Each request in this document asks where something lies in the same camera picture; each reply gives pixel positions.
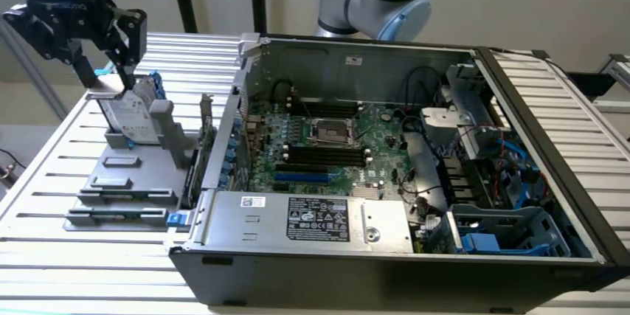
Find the silver power supply unit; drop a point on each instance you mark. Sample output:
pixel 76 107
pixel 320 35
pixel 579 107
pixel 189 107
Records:
pixel 265 223

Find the aluminium frame profile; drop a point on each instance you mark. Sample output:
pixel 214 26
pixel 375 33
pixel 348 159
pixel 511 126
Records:
pixel 615 75

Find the graphics card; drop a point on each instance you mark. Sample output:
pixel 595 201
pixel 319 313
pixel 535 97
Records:
pixel 194 178

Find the socket locking lever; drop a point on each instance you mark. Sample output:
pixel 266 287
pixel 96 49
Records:
pixel 361 135

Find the CPU socket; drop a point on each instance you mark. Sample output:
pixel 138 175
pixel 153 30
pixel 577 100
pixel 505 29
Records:
pixel 328 131

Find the coin cell battery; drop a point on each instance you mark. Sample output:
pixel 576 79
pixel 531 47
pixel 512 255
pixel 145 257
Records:
pixel 387 116

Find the black RAM slot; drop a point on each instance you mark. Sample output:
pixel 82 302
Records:
pixel 324 147
pixel 324 152
pixel 324 156
pixel 324 103
pixel 324 107
pixel 324 161
pixel 324 114
pixel 324 110

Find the hard disk with blue rails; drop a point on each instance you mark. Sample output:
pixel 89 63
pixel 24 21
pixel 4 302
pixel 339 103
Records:
pixel 132 116

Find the grey parts rack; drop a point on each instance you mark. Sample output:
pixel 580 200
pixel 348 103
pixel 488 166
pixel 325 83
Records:
pixel 142 167

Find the grey metal drive cage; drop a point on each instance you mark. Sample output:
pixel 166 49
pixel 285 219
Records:
pixel 467 86

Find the blue plastic case latch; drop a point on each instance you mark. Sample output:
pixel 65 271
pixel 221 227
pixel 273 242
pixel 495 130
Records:
pixel 177 218

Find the green RAM stick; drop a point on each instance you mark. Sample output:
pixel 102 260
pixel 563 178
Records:
pixel 117 212
pixel 128 193

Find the grey metal post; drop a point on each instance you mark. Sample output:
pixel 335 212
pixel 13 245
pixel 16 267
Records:
pixel 34 71

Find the CPU chip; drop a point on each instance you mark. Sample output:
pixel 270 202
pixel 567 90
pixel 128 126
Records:
pixel 106 84

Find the blue grey disk bay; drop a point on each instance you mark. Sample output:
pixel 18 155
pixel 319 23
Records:
pixel 516 226

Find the black open PC case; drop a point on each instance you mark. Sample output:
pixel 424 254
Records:
pixel 344 278

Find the blue expansion slot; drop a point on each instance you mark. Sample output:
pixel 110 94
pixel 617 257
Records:
pixel 300 177

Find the green motherboard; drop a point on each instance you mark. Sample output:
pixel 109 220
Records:
pixel 383 167

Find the small silver chipset heatsink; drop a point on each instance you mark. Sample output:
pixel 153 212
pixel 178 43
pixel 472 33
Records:
pixel 365 192

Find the short black expansion slot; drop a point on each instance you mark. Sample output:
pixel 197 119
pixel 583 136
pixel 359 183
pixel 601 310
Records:
pixel 286 186

